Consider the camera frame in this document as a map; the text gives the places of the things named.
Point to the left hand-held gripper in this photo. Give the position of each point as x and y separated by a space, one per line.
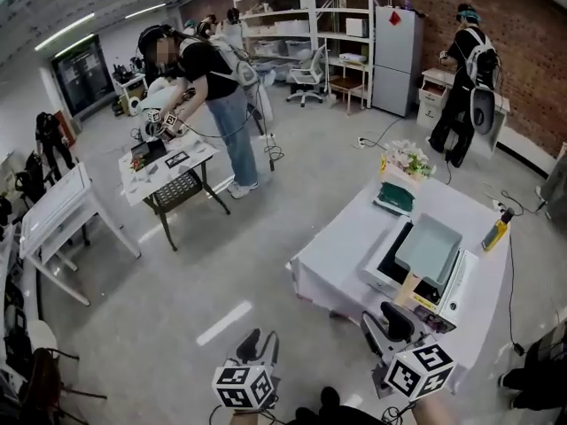
241 385

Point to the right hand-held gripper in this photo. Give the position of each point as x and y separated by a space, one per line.
418 372

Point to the white induction cooktop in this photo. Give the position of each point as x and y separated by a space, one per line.
460 281

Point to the person's right forearm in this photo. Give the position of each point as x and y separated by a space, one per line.
436 412

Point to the person's left forearm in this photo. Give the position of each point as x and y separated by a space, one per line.
246 412

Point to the dark patterned packet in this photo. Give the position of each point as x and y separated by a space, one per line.
432 319

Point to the person's left shoe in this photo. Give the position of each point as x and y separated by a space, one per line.
307 416

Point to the person's shoe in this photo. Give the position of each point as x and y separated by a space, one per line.
330 399
307 416

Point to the person's right shoe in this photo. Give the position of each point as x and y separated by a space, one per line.
330 399

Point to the table with white cloth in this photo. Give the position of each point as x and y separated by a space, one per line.
336 246

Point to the green packet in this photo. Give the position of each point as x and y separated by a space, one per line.
394 197

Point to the yellow oil bottle black cap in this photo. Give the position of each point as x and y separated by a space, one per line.
496 233

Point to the yellow stick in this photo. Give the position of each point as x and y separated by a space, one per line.
383 164

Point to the white power strip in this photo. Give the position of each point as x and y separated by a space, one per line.
363 142
499 204

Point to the pink flower bouquet white box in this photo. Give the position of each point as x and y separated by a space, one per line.
409 157

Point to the small marble side table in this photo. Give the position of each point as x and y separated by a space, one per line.
195 153

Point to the brown chair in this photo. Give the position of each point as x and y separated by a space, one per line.
44 379

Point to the red flower decoration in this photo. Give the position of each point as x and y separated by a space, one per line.
138 165

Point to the black box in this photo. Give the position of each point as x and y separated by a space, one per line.
150 151

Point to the white drawer desk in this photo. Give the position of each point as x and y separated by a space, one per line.
432 100

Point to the white backpack with oval shell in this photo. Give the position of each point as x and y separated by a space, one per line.
483 109
241 67

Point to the small wooden side table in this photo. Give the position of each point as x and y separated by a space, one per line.
345 82

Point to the white framed table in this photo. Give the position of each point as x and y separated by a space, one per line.
57 197

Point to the grey fridge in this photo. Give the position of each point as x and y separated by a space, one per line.
394 73

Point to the white office chair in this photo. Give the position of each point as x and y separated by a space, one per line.
310 67

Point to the white round appliance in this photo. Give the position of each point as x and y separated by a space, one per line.
134 105

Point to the black mesh office chair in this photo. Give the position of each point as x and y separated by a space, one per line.
33 180

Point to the white microwave oven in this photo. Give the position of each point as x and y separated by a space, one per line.
356 28

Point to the white storage shelf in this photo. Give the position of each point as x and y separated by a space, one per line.
313 11

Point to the black double door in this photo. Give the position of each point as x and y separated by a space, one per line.
82 75

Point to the ceiling light strip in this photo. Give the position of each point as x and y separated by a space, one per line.
146 10
66 31

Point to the black picture frame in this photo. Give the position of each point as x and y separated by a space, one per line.
176 159

